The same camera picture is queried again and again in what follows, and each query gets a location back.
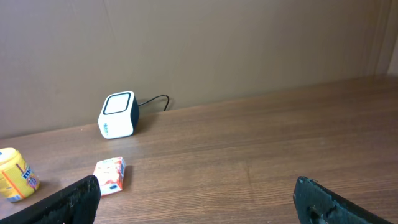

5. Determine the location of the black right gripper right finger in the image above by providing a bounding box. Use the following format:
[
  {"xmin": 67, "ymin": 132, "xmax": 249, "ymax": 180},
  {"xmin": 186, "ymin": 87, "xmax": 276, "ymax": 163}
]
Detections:
[{"xmin": 293, "ymin": 176, "xmax": 391, "ymax": 224}]

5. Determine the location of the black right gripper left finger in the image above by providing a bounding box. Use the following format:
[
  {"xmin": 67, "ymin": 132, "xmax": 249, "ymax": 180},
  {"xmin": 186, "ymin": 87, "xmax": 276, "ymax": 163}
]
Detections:
[{"xmin": 1, "ymin": 175, "xmax": 101, "ymax": 224}]

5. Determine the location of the red tissue pack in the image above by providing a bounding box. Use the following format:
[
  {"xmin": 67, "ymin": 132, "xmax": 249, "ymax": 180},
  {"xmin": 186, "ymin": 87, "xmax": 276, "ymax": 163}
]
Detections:
[{"xmin": 93, "ymin": 157, "xmax": 126, "ymax": 197}]

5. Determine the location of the yellow candy canister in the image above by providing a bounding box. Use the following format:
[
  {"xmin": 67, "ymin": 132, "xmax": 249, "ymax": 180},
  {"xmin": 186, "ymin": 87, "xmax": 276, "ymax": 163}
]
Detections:
[{"xmin": 1, "ymin": 147, "xmax": 40, "ymax": 203}]

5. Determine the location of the white barcode scanner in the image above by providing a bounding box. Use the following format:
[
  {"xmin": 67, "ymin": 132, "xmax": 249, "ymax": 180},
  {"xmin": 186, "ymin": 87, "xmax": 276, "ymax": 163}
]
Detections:
[{"xmin": 98, "ymin": 91, "xmax": 139, "ymax": 139}]

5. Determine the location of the black scanner cable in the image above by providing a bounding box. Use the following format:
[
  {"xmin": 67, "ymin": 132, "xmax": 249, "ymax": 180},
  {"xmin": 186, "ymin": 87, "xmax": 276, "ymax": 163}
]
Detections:
[{"xmin": 137, "ymin": 94, "xmax": 170, "ymax": 112}]

